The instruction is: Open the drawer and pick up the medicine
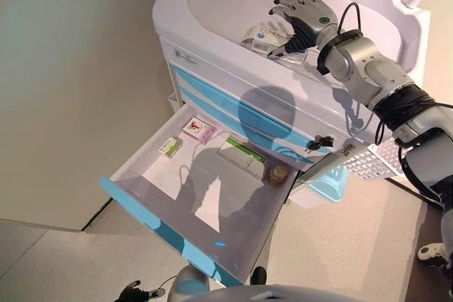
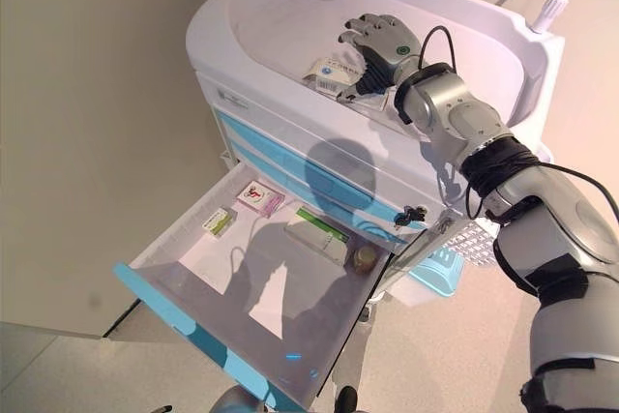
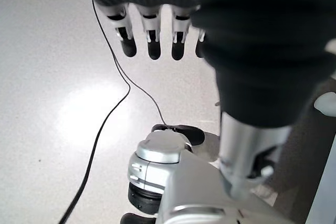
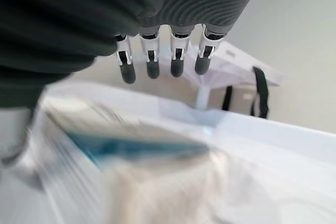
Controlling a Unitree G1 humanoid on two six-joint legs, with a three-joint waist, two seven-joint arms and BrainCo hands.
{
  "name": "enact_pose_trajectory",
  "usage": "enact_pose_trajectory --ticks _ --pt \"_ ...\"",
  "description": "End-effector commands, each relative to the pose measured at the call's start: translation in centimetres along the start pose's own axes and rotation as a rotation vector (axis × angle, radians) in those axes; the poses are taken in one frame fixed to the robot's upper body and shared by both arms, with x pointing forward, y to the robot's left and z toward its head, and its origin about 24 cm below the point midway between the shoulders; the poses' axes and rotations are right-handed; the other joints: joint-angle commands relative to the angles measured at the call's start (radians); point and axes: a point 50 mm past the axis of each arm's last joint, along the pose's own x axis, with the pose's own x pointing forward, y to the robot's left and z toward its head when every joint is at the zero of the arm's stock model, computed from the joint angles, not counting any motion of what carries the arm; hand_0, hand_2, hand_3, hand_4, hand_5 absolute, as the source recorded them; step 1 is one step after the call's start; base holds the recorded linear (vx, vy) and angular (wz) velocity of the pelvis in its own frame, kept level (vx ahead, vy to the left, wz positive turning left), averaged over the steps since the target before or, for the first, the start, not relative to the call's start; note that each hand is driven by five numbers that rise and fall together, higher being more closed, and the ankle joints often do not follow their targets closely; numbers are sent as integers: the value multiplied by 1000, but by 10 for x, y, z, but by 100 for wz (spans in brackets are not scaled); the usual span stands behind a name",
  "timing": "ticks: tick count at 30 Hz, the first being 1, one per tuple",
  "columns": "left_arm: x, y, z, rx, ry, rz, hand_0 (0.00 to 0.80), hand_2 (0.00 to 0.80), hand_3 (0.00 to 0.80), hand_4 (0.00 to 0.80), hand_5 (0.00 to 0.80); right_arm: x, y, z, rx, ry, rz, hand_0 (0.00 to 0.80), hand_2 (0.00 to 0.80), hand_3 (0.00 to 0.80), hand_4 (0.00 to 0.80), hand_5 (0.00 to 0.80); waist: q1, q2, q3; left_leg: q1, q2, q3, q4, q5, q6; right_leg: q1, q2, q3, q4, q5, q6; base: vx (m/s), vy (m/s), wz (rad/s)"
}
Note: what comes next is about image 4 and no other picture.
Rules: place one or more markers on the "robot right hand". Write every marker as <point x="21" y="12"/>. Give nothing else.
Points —
<point x="78" y="11"/>

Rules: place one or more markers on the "white blue medicine box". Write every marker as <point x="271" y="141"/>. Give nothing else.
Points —
<point x="131" y="150"/>

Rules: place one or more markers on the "white side shelf board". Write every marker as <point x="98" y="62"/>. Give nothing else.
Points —
<point x="236" y="61"/>

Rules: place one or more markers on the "white medical cart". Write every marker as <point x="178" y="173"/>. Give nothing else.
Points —
<point x="275" y="155"/>

